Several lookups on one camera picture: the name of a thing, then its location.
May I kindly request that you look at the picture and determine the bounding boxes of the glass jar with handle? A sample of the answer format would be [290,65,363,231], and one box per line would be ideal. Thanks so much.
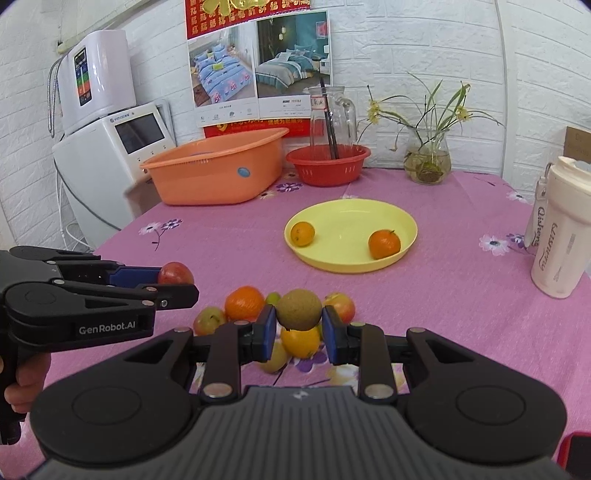
[308,86,358,158]

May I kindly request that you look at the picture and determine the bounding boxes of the orange plastic basin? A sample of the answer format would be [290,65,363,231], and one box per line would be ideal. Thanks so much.
[141,128,290,206]

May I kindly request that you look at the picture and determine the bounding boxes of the red plastic basket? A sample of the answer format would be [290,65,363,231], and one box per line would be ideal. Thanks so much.
[285,144,371,187]

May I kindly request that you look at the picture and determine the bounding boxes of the small yellow-orange mandarin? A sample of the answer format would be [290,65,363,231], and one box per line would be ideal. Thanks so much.
[290,222,316,248]

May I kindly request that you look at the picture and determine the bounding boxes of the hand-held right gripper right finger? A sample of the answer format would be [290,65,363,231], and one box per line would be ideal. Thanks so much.
[322,305,468,400]

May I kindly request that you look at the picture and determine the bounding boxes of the white tumbler cup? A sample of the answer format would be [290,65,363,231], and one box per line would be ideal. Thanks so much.
[524,155,591,300]

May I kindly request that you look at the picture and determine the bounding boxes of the red apple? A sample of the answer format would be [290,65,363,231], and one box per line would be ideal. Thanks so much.
[323,293,356,324]

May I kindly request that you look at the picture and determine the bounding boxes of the green-red apple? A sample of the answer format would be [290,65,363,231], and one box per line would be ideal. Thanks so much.
[193,306,228,336]

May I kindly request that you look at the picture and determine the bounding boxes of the white wall pipe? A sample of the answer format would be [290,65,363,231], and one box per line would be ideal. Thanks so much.
[492,0,509,178]

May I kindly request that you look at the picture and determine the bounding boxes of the cardboard box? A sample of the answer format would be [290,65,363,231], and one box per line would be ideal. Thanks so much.
[562,126,591,165]

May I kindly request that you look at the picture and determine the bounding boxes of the red plum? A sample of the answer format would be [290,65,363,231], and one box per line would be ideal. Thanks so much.
[158,261,195,285]

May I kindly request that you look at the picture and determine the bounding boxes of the red phone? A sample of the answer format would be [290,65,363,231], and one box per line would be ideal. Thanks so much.
[556,431,591,480]

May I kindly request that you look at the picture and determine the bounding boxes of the wall poster calendar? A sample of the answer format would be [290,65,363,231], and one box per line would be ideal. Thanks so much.
[185,0,334,138]

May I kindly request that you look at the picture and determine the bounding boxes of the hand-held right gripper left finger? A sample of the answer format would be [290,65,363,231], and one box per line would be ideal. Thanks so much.
[121,305,278,400]

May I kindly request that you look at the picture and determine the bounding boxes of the white appliance with screen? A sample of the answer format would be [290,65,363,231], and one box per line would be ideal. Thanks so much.
[52,102,177,236]

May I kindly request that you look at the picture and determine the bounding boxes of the glass vase with flowers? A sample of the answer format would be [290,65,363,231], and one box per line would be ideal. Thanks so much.
[358,71,504,183]

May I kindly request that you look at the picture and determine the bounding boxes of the yellow plastic plate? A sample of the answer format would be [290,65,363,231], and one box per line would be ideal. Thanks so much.
[284,199,419,274]

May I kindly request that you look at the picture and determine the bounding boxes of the person's left hand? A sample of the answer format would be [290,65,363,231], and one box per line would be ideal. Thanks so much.
[2,352,53,415]

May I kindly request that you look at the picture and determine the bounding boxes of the yellow orange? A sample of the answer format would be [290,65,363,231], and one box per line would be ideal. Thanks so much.
[280,323,321,359]

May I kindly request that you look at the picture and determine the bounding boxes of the white water purifier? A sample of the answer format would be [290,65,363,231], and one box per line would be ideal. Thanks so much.
[59,30,138,137]

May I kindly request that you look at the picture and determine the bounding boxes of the deep orange mandarin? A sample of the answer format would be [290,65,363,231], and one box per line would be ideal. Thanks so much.
[368,229,401,260]

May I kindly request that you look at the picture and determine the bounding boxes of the yellow-green fruit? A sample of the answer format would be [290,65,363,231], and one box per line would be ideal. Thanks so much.
[259,340,291,374]

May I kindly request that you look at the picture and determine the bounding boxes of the brown kiwi fruit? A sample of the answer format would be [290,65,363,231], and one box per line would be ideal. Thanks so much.
[276,289,323,332]

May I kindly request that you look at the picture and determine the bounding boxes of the large orange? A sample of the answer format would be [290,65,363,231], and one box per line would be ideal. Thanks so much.
[225,286,266,323]

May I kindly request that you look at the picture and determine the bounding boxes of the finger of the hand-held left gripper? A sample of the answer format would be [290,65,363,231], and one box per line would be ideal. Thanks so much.
[9,246,161,287]
[69,282,200,320]

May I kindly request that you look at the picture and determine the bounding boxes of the grey hoses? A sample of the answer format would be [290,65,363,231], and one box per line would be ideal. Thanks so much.
[46,58,65,139]

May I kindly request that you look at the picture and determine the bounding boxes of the black chopstick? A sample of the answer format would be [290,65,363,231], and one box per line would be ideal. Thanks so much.
[320,76,338,159]
[323,76,341,159]

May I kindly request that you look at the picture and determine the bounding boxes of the pink floral tablecloth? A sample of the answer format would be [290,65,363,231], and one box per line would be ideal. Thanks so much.
[44,166,591,467]

